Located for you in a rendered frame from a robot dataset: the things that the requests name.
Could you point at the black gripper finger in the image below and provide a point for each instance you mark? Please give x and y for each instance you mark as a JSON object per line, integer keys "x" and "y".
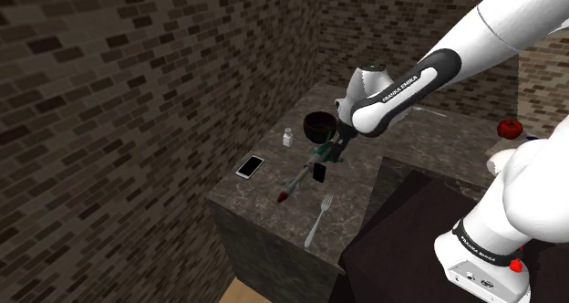
{"x": 319, "y": 173}

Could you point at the small blue object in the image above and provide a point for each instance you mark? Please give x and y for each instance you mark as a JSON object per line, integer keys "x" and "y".
{"x": 532, "y": 138}

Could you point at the dark brown bowl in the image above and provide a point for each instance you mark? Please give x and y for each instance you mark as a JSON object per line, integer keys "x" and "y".
{"x": 318, "y": 125}

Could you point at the grey toy rocket, red nose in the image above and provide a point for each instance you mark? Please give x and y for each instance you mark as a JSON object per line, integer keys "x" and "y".
{"x": 294, "y": 183}

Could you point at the red tomato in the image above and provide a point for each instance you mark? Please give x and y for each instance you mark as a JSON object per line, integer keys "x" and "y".
{"x": 509, "y": 129}

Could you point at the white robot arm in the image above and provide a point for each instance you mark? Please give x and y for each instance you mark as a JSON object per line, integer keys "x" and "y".
{"x": 498, "y": 21}

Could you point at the white-edged smartphone with black screen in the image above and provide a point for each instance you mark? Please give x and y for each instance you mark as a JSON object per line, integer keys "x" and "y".
{"x": 250, "y": 167}

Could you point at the thin silver utensil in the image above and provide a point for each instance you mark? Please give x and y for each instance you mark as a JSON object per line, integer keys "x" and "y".
{"x": 429, "y": 111}

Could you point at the silver fork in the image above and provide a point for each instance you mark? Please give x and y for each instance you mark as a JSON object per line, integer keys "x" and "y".
{"x": 316, "y": 225}

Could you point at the dark robot stand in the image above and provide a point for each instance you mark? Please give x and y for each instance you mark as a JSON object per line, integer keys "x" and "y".
{"x": 400, "y": 248}

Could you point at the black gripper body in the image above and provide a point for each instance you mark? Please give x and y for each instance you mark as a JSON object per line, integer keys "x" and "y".
{"x": 343, "y": 134}

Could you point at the small white bottle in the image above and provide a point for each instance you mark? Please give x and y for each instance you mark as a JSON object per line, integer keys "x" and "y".
{"x": 288, "y": 138}

